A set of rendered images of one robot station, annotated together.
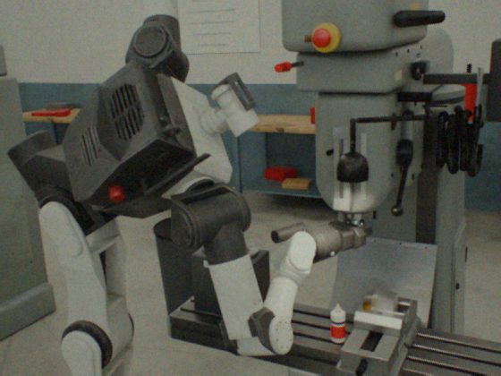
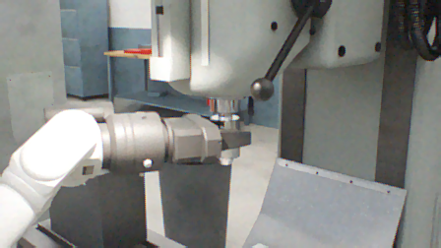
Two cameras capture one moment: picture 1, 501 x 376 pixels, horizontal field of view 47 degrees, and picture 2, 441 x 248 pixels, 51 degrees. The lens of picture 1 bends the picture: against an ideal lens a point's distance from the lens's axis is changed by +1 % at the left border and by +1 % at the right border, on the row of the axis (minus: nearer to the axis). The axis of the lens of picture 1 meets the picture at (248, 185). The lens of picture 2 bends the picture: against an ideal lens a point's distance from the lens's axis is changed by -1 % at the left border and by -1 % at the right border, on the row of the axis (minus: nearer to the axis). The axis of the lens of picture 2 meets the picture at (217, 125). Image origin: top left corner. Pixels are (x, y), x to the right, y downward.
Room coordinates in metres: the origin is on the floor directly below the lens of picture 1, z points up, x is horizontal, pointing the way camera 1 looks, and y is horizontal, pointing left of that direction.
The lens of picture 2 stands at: (0.78, -0.46, 1.43)
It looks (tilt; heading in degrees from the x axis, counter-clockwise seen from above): 14 degrees down; 15
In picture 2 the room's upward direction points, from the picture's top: straight up
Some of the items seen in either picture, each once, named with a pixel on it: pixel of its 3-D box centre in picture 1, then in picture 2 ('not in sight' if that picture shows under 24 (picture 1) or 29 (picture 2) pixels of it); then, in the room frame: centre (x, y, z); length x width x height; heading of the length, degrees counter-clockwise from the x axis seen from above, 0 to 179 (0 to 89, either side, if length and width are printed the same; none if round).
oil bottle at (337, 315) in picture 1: (337, 321); not in sight; (1.44, -0.23, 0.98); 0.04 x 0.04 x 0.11
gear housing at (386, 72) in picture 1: (361, 65); not in sight; (1.50, -0.31, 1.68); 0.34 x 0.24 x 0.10; 152
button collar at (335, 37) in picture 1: (326, 38); not in sight; (1.26, -0.18, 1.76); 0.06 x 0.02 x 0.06; 62
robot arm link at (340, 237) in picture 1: (333, 239); (168, 142); (1.41, -0.22, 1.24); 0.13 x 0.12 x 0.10; 37
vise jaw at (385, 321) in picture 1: (379, 320); not in sight; (1.37, -0.33, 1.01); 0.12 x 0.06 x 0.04; 62
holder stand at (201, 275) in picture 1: (231, 277); (94, 194); (1.67, 0.07, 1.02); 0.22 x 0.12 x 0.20; 63
